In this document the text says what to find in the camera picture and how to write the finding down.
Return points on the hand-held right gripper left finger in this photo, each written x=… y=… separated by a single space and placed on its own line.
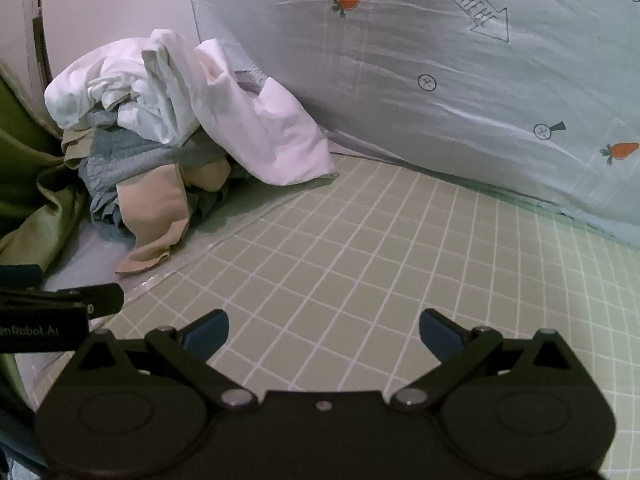
x=207 y=334

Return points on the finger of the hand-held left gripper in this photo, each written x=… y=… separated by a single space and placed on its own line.
x=100 y=299

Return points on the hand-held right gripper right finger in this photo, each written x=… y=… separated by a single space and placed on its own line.
x=440 y=335

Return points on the light pink shirt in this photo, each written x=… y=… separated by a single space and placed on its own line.
x=280 y=130

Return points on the white shirt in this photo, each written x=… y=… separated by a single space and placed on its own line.
x=150 y=75

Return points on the dark teal cloth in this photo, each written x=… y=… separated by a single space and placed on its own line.
x=20 y=277

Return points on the peach beige garment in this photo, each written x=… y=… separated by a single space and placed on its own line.
x=155 y=210

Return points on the olive green cloth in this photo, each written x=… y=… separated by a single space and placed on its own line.
x=35 y=200

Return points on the grey textured garment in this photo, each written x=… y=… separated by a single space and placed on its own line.
x=135 y=160

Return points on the khaki buttoned garment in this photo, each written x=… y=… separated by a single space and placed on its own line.
x=77 y=147

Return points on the carrot print quilt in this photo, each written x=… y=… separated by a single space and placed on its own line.
x=425 y=85

